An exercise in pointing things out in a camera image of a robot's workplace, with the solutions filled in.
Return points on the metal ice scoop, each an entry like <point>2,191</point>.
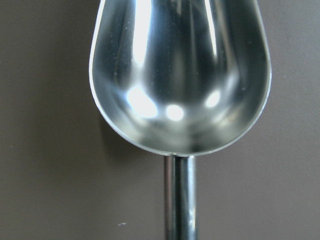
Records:
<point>182,79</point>

